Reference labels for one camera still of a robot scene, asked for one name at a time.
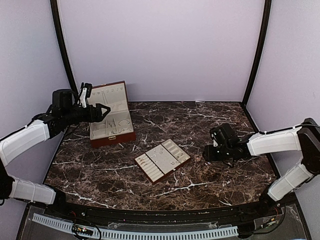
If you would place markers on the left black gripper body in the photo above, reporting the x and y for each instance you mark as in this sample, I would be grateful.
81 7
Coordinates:
89 117

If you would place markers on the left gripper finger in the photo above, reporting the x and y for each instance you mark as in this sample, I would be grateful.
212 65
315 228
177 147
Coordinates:
101 116
104 108

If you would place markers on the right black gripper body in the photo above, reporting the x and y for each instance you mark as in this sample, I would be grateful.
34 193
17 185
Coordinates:
217 155

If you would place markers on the beige jewelry tray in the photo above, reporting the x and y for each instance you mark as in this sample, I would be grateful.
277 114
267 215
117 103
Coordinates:
162 160

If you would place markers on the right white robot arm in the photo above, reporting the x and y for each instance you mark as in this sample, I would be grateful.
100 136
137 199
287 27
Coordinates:
304 138

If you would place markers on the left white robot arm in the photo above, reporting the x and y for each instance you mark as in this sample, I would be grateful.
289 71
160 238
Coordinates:
67 108

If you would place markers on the wooden jewelry box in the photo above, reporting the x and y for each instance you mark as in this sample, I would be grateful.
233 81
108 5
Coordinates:
117 126

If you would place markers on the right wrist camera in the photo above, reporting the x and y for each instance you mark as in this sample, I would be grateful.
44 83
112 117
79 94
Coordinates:
213 134

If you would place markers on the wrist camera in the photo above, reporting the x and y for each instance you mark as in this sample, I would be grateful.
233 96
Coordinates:
213 134
84 94

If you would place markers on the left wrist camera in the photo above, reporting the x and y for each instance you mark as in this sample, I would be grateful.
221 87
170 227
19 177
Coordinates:
84 94

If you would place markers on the black front rail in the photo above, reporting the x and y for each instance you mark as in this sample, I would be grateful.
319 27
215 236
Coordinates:
237 214

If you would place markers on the left black frame post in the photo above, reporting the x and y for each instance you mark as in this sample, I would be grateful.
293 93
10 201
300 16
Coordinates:
62 45

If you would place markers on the black frame post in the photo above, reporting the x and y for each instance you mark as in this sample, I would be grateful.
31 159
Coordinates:
258 53
62 45

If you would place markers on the white slotted cable duct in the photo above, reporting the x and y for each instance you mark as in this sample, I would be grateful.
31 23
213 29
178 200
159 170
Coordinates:
121 231

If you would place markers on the right black frame post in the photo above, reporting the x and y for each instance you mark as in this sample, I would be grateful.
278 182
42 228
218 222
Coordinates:
258 53

